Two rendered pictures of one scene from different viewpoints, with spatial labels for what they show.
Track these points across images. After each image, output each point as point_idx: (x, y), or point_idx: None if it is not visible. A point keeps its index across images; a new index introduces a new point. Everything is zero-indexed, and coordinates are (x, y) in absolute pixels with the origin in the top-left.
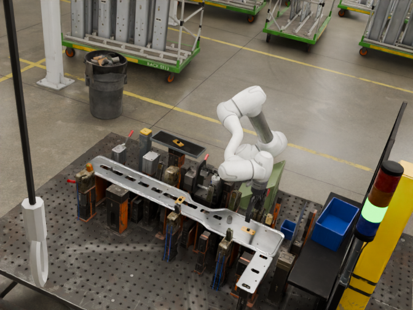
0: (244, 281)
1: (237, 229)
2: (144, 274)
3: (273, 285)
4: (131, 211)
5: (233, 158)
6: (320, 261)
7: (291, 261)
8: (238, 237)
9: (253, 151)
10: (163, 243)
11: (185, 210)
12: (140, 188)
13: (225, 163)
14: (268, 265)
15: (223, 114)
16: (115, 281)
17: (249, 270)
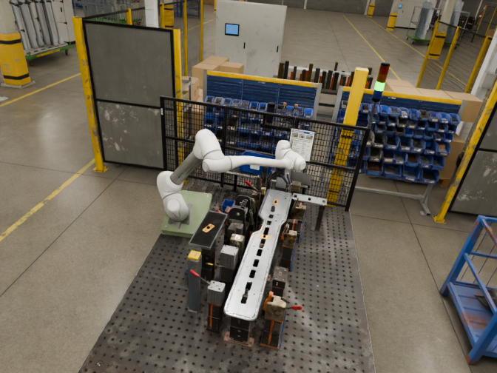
0: (320, 202)
1: (277, 206)
2: (311, 279)
3: None
4: None
5: (292, 155)
6: None
7: (299, 181)
8: (285, 206)
9: (180, 196)
10: (273, 274)
11: (274, 232)
12: (263, 263)
13: (300, 158)
14: (300, 194)
15: (227, 162)
16: (329, 294)
17: (310, 200)
